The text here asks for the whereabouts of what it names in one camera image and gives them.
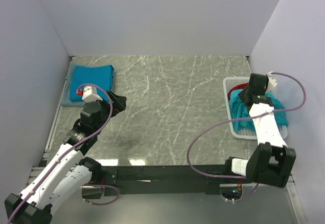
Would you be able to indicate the teal t shirt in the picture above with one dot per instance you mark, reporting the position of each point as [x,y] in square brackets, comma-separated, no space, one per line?
[239,110]

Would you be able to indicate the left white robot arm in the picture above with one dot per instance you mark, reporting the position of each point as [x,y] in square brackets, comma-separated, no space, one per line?
[69,169]

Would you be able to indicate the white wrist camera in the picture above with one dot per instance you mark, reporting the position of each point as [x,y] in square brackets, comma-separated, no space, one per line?
[89,94]
[272,82]

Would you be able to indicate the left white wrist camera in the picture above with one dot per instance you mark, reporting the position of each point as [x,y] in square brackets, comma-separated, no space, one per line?
[89,94]

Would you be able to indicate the red t shirt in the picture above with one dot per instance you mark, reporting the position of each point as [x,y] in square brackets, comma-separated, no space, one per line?
[237,87]

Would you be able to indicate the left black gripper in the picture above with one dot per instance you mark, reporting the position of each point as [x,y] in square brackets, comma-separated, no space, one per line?
[118,104]

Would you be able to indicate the white plastic basket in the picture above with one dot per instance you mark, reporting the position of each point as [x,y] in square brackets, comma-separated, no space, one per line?
[245,133]

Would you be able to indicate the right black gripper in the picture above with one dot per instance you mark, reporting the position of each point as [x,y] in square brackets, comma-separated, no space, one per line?
[241,95]

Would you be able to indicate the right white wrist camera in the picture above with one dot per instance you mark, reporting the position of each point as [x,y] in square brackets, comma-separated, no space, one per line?
[272,82]

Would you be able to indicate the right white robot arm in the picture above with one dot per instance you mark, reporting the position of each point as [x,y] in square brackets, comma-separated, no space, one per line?
[272,161]

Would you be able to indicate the folded blue t shirt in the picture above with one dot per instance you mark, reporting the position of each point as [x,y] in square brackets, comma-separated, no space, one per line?
[103,77]

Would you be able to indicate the folded grey t shirt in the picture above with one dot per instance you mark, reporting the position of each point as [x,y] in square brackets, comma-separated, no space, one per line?
[103,76]

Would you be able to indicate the black base beam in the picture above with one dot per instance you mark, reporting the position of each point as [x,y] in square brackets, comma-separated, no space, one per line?
[158,180]

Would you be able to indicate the aluminium frame rail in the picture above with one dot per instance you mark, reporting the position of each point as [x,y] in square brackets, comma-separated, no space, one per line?
[50,137]

